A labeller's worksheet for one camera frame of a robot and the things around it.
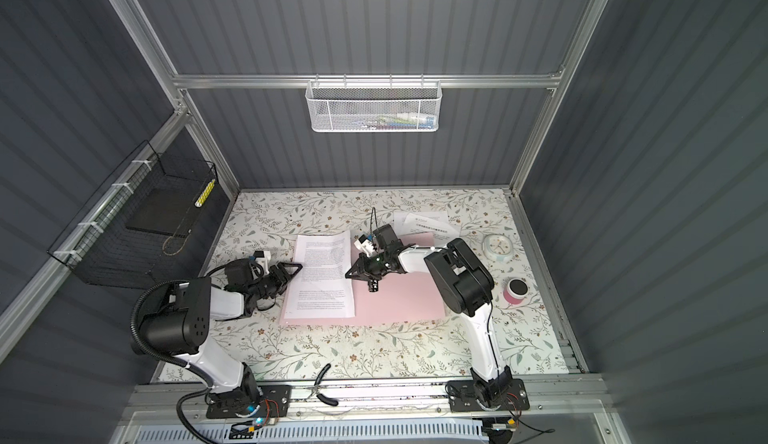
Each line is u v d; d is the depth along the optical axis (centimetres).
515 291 86
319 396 74
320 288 92
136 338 45
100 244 65
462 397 73
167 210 74
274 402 72
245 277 77
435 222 112
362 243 94
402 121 91
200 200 80
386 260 80
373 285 94
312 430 71
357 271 89
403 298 96
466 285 56
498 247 100
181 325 47
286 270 88
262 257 91
